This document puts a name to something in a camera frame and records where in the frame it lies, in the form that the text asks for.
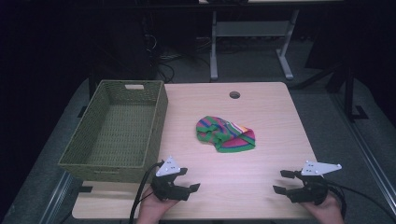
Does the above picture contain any dark metal stand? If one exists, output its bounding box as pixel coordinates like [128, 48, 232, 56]
[289, 60, 370, 123]

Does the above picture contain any green woven basket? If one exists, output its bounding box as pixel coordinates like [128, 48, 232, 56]
[57, 79, 169, 184]

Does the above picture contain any colourful striped cloth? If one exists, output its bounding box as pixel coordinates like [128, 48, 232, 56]
[195, 116, 257, 154]

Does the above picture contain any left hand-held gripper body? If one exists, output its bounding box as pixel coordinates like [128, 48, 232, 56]
[150, 156, 191, 202]

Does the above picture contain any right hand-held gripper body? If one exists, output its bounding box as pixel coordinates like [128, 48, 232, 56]
[288, 160, 343, 206]

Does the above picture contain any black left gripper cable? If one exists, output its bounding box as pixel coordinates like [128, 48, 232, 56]
[128, 161, 165, 224]

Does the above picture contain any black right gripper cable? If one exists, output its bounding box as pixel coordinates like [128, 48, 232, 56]
[323, 179, 396, 222]

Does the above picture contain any person's left hand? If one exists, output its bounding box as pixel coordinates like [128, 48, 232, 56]
[135, 189, 180, 224]

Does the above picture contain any person's right hand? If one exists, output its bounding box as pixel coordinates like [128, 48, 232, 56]
[299, 191, 346, 224]

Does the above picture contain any tangle of floor cables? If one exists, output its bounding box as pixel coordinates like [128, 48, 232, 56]
[141, 32, 213, 84]

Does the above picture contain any grey metal table frame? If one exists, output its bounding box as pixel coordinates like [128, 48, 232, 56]
[209, 8, 301, 81]

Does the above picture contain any metal floor rail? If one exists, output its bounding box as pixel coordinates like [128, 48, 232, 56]
[38, 170, 74, 224]
[329, 91, 396, 216]

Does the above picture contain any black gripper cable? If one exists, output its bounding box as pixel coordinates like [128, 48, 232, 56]
[323, 179, 396, 222]
[128, 161, 165, 224]

